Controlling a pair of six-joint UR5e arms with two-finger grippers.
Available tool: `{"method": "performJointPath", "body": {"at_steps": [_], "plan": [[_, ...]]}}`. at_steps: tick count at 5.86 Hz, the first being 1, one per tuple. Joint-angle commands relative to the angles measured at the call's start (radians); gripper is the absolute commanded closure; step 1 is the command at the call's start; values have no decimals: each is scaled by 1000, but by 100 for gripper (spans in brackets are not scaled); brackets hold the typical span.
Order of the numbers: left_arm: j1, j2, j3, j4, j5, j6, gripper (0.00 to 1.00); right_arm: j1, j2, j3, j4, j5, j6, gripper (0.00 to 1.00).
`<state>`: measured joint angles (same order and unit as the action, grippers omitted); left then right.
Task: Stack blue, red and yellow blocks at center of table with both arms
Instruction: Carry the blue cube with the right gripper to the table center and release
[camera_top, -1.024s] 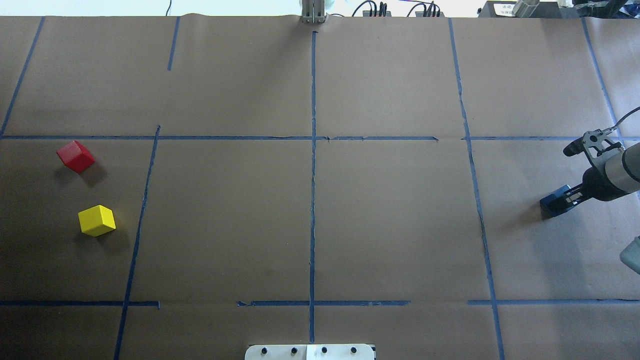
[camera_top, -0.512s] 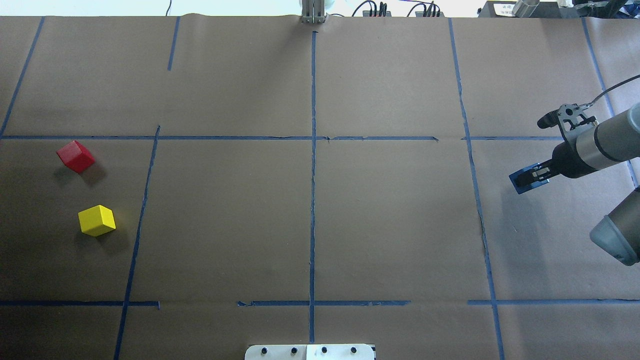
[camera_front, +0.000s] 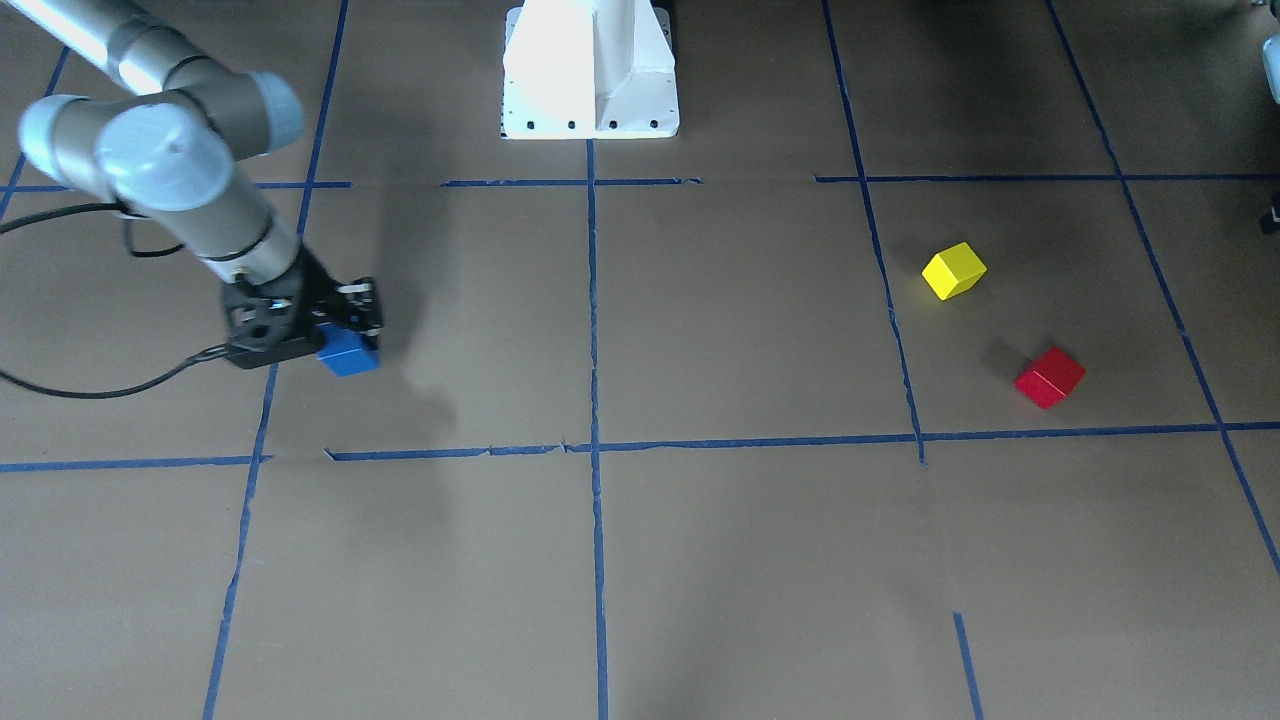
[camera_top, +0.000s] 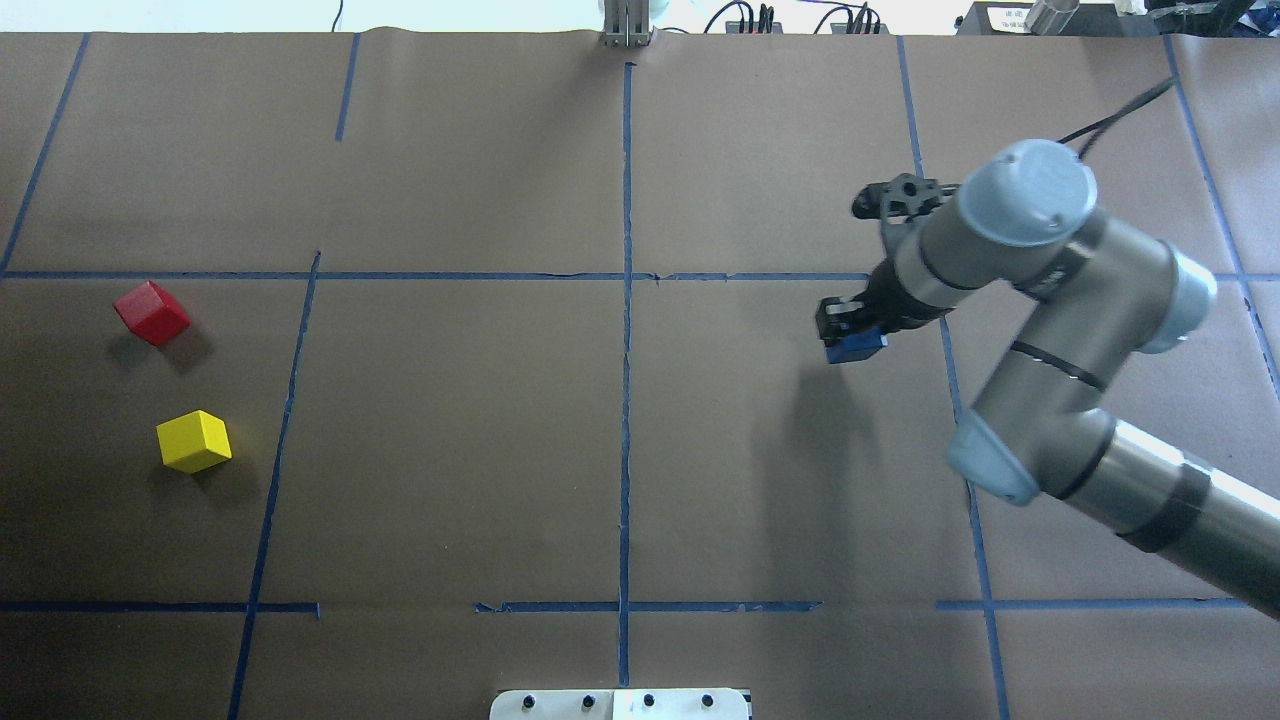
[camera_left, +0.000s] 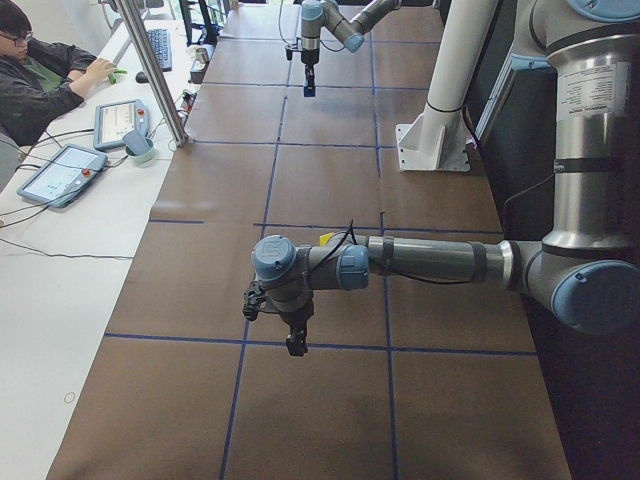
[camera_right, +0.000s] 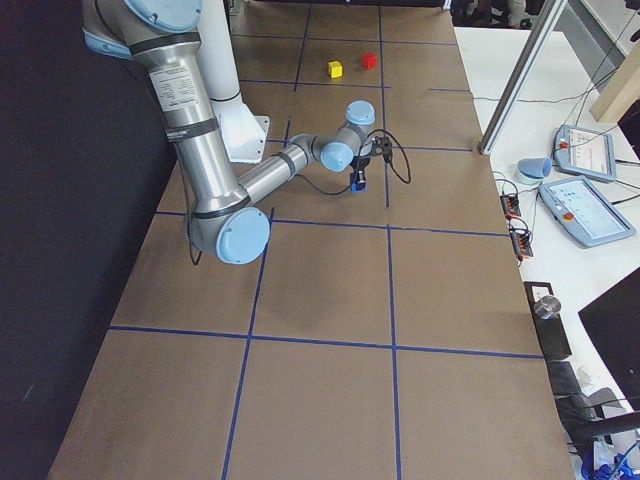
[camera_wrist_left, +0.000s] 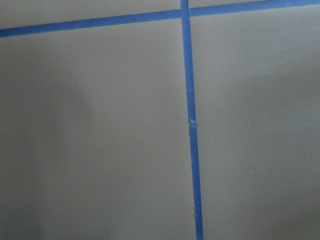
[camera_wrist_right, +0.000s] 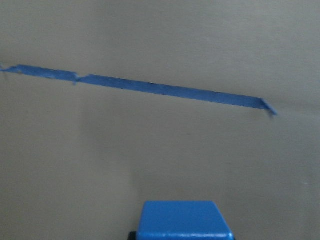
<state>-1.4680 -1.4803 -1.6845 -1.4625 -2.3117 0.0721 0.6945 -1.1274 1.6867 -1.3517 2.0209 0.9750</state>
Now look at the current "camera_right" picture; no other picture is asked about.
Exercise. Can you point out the white pillar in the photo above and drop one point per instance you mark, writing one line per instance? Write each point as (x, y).
(215, 56)

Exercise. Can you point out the orange black connector block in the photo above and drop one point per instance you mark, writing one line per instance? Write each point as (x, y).
(510, 205)

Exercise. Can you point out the yellow cube block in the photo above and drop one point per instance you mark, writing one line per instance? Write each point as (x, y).
(335, 69)

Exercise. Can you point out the blue cube block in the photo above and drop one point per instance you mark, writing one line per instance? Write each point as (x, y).
(358, 187)

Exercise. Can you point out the far teach pendant tablet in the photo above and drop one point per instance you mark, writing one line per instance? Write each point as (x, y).
(582, 151)

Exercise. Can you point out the black box on desk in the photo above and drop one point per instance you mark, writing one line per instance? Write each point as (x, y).
(550, 332)

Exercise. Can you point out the red cube block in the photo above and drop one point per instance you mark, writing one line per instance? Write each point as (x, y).
(369, 61)

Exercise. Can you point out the wooden board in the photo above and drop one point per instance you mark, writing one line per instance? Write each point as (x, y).
(621, 91)

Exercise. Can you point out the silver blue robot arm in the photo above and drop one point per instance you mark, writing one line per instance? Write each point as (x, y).
(186, 50)

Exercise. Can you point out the silver metal cup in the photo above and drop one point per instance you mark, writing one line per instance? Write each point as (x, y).
(547, 307)

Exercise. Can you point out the aluminium frame post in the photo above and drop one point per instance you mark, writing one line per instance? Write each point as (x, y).
(547, 20)

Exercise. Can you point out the near teach pendant tablet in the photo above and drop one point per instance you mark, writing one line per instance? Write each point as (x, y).
(586, 215)

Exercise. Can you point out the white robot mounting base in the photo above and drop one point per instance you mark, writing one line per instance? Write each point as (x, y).
(244, 134)

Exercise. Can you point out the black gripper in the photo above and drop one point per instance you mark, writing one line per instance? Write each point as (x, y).
(361, 164)

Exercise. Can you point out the black monitor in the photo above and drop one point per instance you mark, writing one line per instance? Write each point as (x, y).
(612, 323)

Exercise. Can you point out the teach pendant tablet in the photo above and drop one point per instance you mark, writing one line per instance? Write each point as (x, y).
(582, 151)
(586, 215)

